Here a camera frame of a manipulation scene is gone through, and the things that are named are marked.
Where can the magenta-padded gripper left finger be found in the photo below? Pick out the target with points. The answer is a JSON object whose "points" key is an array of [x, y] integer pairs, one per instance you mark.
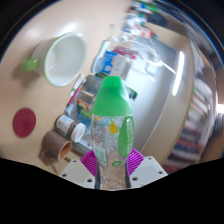
{"points": [[75, 171]]}

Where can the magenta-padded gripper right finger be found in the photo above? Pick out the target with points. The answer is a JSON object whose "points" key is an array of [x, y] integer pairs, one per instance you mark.
{"points": [[148, 168]]}

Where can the clear bottle with green cap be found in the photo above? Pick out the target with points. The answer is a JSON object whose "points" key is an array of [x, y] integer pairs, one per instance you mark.
{"points": [[111, 100]]}

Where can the tall clear glass bottle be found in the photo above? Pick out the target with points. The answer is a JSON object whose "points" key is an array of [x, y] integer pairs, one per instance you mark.
{"points": [[85, 148]]}

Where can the brown ceramic mug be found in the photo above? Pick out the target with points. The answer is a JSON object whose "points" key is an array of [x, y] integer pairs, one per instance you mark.
{"points": [[55, 143]]}

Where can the small jar with white lid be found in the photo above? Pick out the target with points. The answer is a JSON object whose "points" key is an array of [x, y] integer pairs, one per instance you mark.
{"points": [[68, 126]]}

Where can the flat round red coaster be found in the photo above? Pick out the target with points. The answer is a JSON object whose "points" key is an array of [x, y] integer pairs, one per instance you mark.
{"points": [[24, 122]]}

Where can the white tube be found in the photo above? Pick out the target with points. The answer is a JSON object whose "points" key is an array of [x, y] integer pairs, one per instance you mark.
{"points": [[77, 86]]}

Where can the white strip light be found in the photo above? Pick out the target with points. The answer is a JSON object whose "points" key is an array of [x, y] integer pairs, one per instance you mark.
{"points": [[178, 73]]}

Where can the blue and white tissue box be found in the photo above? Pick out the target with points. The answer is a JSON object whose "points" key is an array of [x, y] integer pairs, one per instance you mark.
{"points": [[116, 65]]}

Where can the white thin desk lamp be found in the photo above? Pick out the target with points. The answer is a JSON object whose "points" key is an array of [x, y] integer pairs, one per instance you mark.
{"points": [[146, 50]]}

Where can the red and white small box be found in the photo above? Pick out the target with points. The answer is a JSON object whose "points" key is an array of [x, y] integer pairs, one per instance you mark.
{"points": [[149, 32]]}

